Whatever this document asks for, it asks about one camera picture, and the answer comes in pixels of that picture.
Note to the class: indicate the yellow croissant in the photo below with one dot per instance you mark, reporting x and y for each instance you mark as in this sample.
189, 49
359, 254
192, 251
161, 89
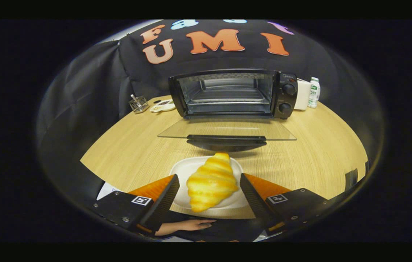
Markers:
211, 182

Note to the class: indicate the white paper sheet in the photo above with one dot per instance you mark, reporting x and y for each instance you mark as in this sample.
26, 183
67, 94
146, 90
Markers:
107, 189

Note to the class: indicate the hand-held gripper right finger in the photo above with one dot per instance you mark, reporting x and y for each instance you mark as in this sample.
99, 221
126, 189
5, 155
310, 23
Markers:
255, 202

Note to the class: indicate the white bottle with green label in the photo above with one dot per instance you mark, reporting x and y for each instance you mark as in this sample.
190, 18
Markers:
313, 92

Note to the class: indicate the small white dish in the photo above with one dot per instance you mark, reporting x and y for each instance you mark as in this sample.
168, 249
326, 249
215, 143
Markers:
162, 106

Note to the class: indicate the white rectangular plate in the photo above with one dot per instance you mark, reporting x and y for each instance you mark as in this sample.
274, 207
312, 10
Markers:
182, 171

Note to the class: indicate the black toaster oven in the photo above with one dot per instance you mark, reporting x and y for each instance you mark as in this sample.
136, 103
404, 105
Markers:
285, 91

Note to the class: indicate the white bread toaster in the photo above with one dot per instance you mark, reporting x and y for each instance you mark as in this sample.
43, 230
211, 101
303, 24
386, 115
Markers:
301, 94

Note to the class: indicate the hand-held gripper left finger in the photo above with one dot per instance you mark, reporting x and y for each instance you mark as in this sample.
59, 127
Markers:
164, 202

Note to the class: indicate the black backdrop cloth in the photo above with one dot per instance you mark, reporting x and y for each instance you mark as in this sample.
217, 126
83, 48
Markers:
82, 91

